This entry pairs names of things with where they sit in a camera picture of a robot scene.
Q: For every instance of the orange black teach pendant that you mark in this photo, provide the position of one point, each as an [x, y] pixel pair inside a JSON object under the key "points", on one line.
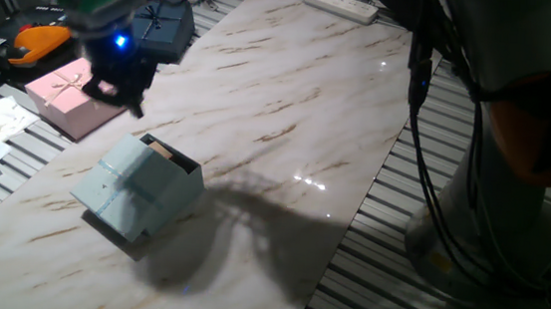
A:
{"points": [[35, 38]]}

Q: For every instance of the grey KUKA robot arm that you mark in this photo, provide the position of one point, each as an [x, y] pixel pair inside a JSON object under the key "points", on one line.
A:
{"points": [[516, 35]]}

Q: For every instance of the brown item inside box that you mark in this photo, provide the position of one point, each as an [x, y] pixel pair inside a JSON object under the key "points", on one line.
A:
{"points": [[161, 149]]}

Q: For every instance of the navy gift box with bow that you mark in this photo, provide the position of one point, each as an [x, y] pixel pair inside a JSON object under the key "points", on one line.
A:
{"points": [[168, 32]]}

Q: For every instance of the white power strip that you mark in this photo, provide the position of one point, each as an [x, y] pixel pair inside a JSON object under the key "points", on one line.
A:
{"points": [[341, 5]]}

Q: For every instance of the pink gift box with bow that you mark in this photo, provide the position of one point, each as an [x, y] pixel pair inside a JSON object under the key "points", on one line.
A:
{"points": [[64, 106]]}

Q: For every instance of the light blue gift box lid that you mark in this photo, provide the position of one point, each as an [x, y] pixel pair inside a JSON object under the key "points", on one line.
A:
{"points": [[122, 186]]}

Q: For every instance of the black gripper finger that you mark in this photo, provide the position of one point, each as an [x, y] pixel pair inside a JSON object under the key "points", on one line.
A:
{"points": [[135, 102], [101, 91]]}

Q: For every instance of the light blue gift box base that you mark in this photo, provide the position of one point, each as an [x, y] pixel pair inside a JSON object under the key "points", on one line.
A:
{"points": [[187, 187]]}

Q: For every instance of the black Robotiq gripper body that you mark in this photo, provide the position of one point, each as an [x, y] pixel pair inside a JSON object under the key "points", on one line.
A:
{"points": [[118, 66]]}

